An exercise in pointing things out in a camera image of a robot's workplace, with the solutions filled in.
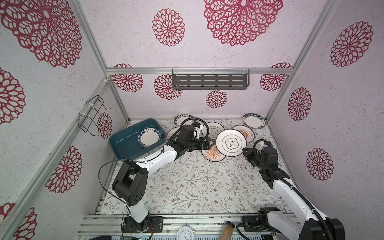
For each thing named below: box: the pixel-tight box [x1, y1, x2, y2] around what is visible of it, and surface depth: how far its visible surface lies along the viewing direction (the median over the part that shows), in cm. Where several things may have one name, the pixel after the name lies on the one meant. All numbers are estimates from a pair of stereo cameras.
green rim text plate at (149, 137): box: [137, 127, 163, 148], surface depth 109 cm
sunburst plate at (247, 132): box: [232, 125, 255, 144], surface depth 115 cm
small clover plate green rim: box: [203, 121, 225, 140], surface depth 119 cm
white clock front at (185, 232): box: [176, 225, 195, 240], surface depth 70 cm
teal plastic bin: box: [108, 118, 167, 160], surface depth 110 cm
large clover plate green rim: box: [215, 129, 247, 157], surface depth 89 cm
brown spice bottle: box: [220, 221, 236, 240], surface depth 70 cm
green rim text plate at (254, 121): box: [242, 113, 266, 130], surface depth 123 cm
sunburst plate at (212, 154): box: [201, 144, 226, 162], surface depth 101 cm
